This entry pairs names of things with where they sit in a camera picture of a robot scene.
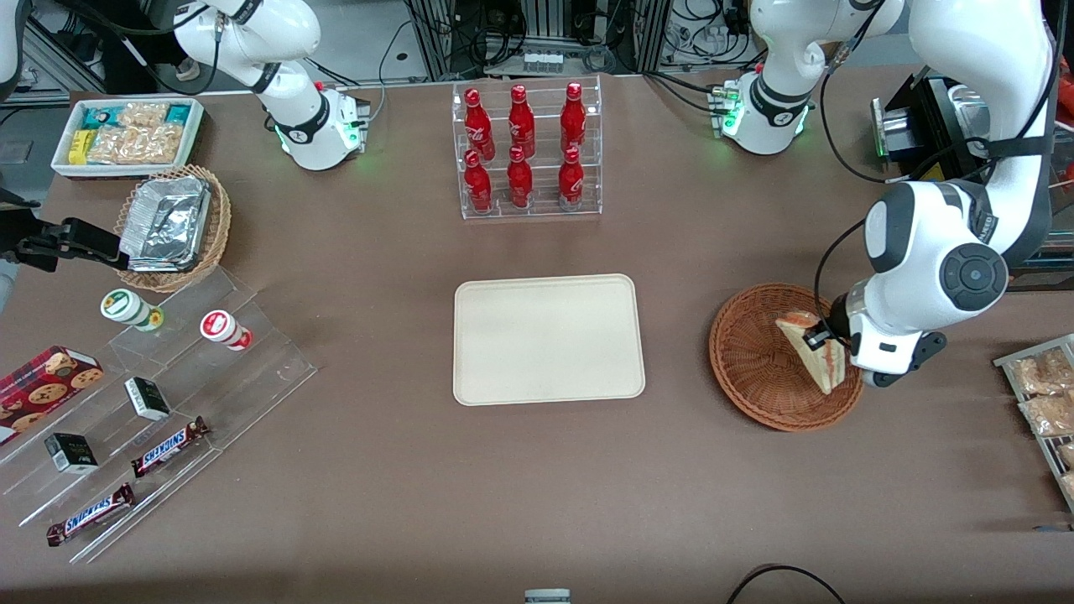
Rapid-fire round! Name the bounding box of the grey wire tray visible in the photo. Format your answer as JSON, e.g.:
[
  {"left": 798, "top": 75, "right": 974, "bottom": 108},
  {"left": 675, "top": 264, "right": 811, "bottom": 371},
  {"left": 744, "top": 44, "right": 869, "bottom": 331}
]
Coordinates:
[{"left": 993, "top": 334, "right": 1074, "bottom": 513}]

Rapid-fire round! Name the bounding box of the light wicker basket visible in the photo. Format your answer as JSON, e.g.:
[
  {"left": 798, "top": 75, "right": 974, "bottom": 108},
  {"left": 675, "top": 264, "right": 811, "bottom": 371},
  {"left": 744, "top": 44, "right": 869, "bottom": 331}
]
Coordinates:
[{"left": 113, "top": 164, "right": 232, "bottom": 294}]

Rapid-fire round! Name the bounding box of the brown wicker basket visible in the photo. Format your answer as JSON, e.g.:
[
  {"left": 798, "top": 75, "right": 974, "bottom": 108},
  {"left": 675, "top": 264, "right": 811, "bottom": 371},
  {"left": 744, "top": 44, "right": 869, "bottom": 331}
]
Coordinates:
[{"left": 709, "top": 283, "right": 867, "bottom": 433}]

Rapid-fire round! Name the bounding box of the aluminium foil container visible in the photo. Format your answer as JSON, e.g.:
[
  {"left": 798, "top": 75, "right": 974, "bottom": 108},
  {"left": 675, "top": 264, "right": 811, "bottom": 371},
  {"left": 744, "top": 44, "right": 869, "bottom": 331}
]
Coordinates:
[{"left": 119, "top": 176, "right": 212, "bottom": 273}]

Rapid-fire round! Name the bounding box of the small clear rice cracker bag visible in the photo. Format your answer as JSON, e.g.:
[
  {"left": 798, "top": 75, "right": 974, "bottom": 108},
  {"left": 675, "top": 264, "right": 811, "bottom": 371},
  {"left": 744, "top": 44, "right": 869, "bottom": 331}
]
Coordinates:
[{"left": 117, "top": 102, "right": 169, "bottom": 131}]

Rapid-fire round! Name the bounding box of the green lid yoghurt cup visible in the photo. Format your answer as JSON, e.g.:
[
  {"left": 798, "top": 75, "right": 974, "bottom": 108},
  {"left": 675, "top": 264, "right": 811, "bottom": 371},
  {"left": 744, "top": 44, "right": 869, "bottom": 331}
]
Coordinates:
[{"left": 101, "top": 288, "right": 164, "bottom": 332}]

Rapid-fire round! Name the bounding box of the small black box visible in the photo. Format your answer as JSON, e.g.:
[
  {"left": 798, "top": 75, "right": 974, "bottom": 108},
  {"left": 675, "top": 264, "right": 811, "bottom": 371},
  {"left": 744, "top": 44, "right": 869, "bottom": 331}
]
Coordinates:
[
  {"left": 44, "top": 433, "right": 99, "bottom": 475},
  {"left": 124, "top": 377, "right": 171, "bottom": 421}
]

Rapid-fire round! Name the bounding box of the red lid yoghurt cup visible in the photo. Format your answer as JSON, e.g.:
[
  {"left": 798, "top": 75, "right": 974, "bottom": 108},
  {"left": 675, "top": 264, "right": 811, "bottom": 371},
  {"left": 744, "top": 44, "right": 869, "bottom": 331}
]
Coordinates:
[{"left": 200, "top": 310, "right": 253, "bottom": 351}]

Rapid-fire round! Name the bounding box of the clear acrylic stepped display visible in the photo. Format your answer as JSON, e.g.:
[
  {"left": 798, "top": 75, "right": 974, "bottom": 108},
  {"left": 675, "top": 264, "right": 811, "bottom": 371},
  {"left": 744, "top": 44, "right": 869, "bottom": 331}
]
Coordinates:
[{"left": 0, "top": 267, "right": 318, "bottom": 565}]

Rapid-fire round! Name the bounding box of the brown Snickers bar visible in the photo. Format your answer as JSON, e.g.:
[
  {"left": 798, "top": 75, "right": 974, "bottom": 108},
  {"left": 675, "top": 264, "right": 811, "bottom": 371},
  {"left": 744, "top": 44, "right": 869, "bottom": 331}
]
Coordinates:
[
  {"left": 130, "top": 417, "right": 211, "bottom": 479},
  {"left": 46, "top": 483, "right": 136, "bottom": 548}
]

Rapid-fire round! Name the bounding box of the black cable loop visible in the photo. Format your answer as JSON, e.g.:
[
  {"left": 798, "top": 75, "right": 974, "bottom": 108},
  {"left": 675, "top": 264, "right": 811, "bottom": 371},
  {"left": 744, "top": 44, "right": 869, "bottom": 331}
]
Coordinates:
[{"left": 726, "top": 564, "right": 848, "bottom": 604}]

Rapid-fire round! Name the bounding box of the black hot food case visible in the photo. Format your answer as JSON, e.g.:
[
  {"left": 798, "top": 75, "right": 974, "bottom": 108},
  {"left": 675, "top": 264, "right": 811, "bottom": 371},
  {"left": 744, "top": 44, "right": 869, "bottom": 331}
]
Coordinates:
[{"left": 870, "top": 71, "right": 1074, "bottom": 293}]

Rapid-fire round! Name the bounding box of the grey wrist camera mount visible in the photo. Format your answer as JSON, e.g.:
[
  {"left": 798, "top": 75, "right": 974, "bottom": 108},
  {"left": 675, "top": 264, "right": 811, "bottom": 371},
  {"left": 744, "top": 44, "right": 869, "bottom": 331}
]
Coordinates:
[{"left": 863, "top": 331, "right": 948, "bottom": 388}]

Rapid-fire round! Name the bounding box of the clear acrylic bottle rack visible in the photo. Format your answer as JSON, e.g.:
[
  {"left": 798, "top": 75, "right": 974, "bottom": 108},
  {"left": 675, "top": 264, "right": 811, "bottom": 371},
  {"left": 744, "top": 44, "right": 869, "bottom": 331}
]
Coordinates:
[{"left": 451, "top": 74, "right": 603, "bottom": 221}]

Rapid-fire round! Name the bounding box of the steel food pan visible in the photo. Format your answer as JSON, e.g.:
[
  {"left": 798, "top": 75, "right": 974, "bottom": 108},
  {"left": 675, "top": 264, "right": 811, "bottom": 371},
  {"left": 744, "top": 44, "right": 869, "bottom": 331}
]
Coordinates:
[{"left": 948, "top": 84, "right": 996, "bottom": 160}]

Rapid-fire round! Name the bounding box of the red cookie box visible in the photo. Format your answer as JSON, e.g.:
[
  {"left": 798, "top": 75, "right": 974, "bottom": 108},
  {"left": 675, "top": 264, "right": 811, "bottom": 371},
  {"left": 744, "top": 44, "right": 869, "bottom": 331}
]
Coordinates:
[{"left": 0, "top": 346, "right": 105, "bottom": 446}]

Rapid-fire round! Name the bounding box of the white rectangular snack bin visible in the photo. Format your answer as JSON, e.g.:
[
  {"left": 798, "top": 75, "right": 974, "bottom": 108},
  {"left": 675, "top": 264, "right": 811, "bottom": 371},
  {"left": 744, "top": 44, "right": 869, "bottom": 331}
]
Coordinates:
[{"left": 50, "top": 96, "right": 205, "bottom": 180}]

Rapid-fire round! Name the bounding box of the beige plastic tray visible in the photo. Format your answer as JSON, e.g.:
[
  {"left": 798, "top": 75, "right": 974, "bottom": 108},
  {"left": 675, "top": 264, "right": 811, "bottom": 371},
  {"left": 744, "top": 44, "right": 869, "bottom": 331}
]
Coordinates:
[{"left": 452, "top": 273, "right": 647, "bottom": 407}]

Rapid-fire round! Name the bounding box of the large clear rice cracker bag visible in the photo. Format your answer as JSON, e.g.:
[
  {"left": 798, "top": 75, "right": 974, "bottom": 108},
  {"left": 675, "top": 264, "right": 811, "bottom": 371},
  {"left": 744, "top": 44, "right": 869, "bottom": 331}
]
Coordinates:
[{"left": 88, "top": 124, "right": 182, "bottom": 165}]

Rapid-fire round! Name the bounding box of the red soda bottle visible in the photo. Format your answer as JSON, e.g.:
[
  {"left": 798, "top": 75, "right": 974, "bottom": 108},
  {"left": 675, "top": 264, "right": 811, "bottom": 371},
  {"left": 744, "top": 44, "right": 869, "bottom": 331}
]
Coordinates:
[
  {"left": 507, "top": 145, "right": 534, "bottom": 209},
  {"left": 464, "top": 87, "right": 496, "bottom": 160},
  {"left": 558, "top": 147, "right": 585, "bottom": 207},
  {"left": 508, "top": 84, "right": 536, "bottom": 159},
  {"left": 463, "top": 149, "right": 493, "bottom": 213},
  {"left": 560, "top": 81, "right": 587, "bottom": 156}
]

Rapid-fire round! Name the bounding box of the triangular sandwich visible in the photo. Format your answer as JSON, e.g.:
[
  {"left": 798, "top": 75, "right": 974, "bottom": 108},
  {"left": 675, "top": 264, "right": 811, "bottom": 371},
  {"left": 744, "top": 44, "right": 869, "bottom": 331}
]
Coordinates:
[{"left": 774, "top": 311, "right": 847, "bottom": 396}]

